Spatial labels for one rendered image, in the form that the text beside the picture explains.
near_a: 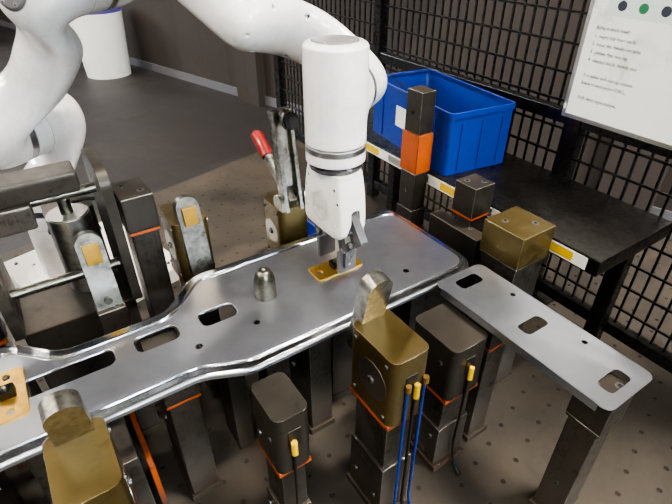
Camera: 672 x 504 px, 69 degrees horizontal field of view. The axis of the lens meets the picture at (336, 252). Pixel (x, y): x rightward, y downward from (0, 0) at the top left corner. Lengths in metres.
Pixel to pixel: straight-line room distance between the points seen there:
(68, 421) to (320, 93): 0.45
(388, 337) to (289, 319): 0.16
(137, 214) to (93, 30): 5.29
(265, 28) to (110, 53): 5.45
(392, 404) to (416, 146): 0.55
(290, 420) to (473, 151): 0.68
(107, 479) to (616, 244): 0.78
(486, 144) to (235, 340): 0.66
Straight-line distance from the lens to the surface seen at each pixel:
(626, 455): 1.05
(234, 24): 0.68
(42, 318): 0.88
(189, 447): 0.81
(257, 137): 0.92
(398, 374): 0.60
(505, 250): 0.84
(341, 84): 0.63
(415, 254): 0.84
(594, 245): 0.90
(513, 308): 0.76
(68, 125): 1.19
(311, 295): 0.74
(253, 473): 0.91
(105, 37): 6.07
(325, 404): 0.91
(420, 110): 0.98
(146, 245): 0.85
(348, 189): 0.67
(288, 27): 0.72
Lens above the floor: 1.47
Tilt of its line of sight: 34 degrees down
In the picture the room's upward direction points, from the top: straight up
